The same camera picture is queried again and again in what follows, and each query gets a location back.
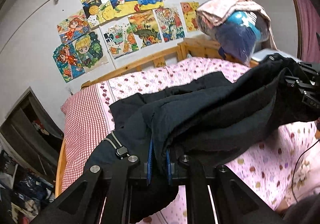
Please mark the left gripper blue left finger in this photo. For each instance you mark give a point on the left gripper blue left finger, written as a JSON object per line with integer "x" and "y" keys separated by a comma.
{"x": 145, "y": 155}

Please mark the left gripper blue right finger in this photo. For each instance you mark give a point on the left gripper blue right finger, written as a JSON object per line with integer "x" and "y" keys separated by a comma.
{"x": 173, "y": 168}

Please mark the black padded jacket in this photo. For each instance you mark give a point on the black padded jacket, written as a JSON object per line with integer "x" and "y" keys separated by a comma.
{"x": 257, "y": 103}

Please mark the clear bag of blue clothes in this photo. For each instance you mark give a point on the clear bag of blue clothes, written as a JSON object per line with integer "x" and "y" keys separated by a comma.
{"x": 238, "y": 35}

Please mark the cluttered clothes pile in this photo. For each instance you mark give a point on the cluttered clothes pile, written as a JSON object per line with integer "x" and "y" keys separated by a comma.
{"x": 23, "y": 194}

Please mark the right hand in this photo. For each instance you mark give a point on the right hand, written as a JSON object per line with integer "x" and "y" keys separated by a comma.
{"x": 317, "y": 134}

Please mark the red checkered pillow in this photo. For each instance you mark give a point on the red checkered pillow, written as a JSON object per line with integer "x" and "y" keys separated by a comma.
{"x": 88, "y": 121}

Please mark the pink curtain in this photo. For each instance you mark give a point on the pink curtain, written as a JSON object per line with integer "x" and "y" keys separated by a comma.
{"x": 308, "y": 31}

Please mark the pink apple print bedsheet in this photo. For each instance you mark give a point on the pink apple print bedsheet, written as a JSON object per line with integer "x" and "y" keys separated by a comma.
{"x": 264, "y": 165}

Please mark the pink floral blanket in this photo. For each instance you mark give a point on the pink floral blanket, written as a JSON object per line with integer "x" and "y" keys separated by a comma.
{"x": 215, "y": 12}

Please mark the dark wooden cabinet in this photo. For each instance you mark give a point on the dark wooden cabinet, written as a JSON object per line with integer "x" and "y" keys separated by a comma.
{"x": 31, "y": 137}

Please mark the vegetables and cup drawing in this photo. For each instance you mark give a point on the vegetables and cup drawing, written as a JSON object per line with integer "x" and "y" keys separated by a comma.
{"x": 120, "y": 40}

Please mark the blond boy green leaves drawing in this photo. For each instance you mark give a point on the blond boy green leaves drawing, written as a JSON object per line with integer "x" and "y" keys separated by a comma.
{"x": 90, "y": 51}

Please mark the colourful collage drawing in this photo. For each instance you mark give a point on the colourful collage drawing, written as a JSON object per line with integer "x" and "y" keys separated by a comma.
{"x": 170, "y": 23}

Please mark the orange landscape green dinosaur drawing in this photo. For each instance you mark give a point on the orange landscape green dinosaur drawing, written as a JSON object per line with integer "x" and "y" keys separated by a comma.
{"x": 145, "y": 27}

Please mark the orange haired girl blue drawing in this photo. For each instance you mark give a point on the orange haired girl blue drawing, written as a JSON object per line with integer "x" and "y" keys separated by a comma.
{"x": 68, "y": 62}

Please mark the yellow bear drawing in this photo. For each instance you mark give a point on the yellow bear drawing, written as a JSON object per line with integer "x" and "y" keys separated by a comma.
{"x": 189, "y": 14}

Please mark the red haired girl drawing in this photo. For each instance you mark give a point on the red haired girl drawing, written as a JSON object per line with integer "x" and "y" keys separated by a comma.
{"x": 73, "y": 27}

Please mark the pineapple and black square drawing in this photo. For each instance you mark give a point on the pineapple and black square drawing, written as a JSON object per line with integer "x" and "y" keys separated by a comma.
{"x": 97, "y": 12}

